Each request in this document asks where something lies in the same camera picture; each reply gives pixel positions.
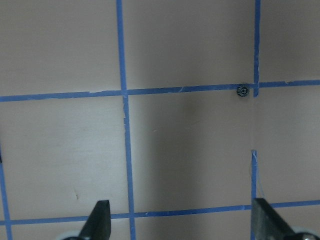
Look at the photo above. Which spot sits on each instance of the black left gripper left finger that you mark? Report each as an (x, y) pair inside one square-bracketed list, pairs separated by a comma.
[(98, 224)]

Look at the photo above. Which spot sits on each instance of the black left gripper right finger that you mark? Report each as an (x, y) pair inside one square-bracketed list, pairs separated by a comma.
[(267, 224)]

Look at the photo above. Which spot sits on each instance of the small black bearing gear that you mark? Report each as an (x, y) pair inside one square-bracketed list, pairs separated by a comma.
[(243, 90)]

